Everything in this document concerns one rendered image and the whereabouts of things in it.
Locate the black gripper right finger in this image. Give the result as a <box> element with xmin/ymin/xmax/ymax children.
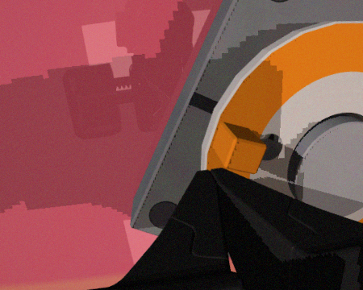
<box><xmin>211</xmin><ymin>168</ymin><xmax>363</xmax><ymax>290</ymax></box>

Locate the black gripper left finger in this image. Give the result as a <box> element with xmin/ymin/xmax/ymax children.
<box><xmin>94</xmin><ymin>170</ymin><xmax>247</xmax><ymax>290</ymax></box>

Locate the orange and grey round plate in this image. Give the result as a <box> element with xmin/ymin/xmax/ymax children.
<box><xmin>201</xmin><ymin>20</ymin><xmax>363</xmax><ymax>199</ymax></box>

